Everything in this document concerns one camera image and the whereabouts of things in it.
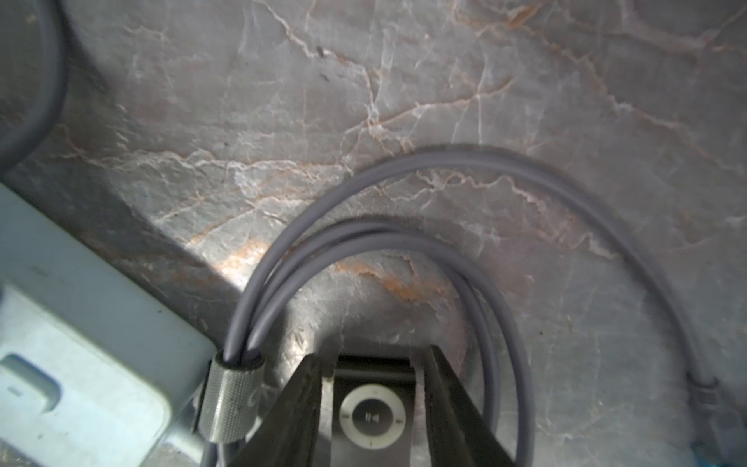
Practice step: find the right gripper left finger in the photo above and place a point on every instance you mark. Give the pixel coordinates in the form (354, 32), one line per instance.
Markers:
(288, 434)

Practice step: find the white power strip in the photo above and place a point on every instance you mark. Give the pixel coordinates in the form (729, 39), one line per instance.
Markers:
(94, 370)

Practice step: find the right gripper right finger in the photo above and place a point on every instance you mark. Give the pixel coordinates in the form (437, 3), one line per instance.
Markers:
(457, 434)

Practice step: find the black mp3 player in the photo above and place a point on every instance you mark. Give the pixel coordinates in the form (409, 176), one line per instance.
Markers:
(373, 411)

